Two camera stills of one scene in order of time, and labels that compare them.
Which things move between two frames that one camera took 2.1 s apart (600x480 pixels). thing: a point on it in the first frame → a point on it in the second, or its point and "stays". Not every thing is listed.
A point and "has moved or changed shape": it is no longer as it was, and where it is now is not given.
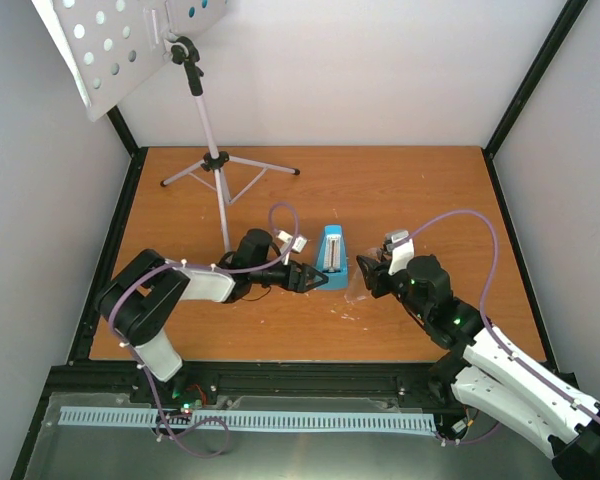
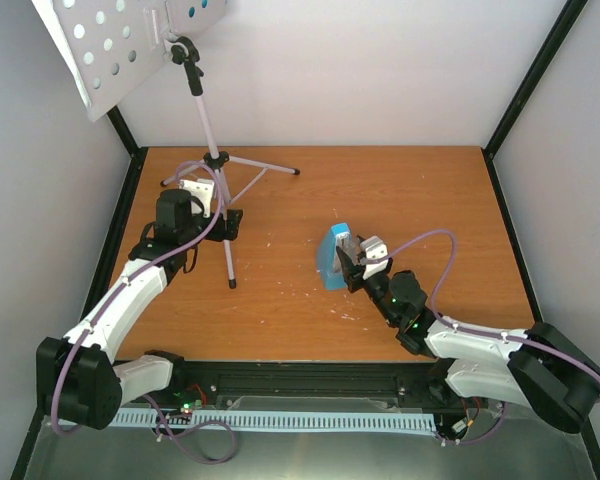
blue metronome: (333, 258) stays
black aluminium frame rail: (205, 385) stays
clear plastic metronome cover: (356, 289) has moved or changed shape
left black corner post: (137, 155) stays
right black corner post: (547, 53) stays
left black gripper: (299, 284) → (232, 226)
